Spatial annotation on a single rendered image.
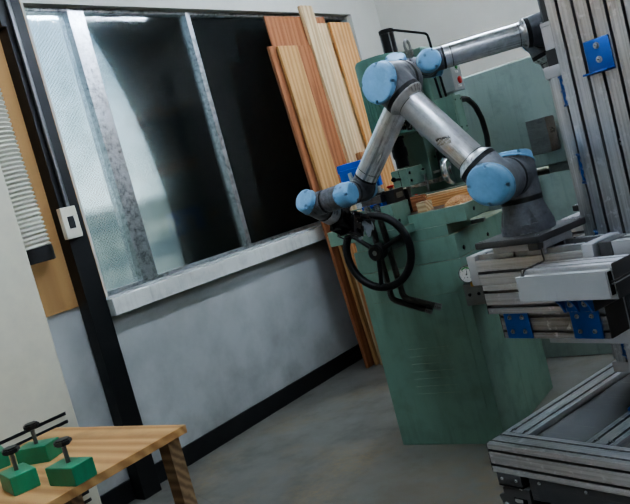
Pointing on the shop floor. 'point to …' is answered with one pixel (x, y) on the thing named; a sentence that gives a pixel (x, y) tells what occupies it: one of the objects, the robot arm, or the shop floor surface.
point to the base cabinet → (453, 361)
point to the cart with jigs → (77, 463)
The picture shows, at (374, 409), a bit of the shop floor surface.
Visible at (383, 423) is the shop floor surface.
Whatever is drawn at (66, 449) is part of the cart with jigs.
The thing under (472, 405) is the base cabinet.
